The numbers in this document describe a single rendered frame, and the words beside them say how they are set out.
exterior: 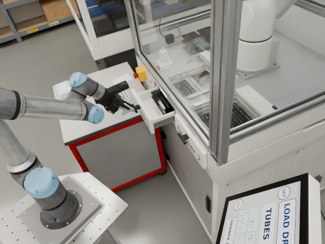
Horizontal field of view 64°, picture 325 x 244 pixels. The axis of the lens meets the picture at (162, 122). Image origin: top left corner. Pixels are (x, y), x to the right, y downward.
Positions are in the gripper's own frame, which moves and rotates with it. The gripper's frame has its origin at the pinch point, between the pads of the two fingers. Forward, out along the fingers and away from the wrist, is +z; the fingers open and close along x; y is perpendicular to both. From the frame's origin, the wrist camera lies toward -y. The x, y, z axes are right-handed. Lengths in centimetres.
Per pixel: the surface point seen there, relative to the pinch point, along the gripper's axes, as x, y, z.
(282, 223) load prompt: 89, -25, -10
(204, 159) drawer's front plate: 46.0, -12.6, 11.6
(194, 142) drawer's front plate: 38.0, -14.4, 8.6
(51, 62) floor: -262, 97, 44
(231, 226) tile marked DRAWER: 79, -11, -3
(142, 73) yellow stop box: -29.4, -12.3, 10.6
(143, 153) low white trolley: -12, 30, 45
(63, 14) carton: -376, 53, 51
